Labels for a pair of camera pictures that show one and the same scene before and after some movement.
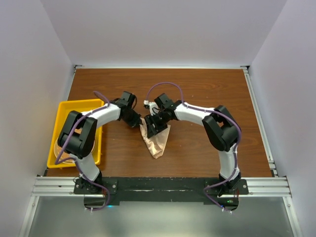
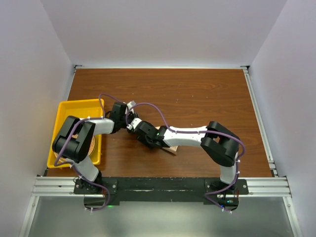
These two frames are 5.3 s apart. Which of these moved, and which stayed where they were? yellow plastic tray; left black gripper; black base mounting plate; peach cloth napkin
Moved: peach cloth napkin
Stayed: black base mounting plate; left black gripper; yellow plastic tray
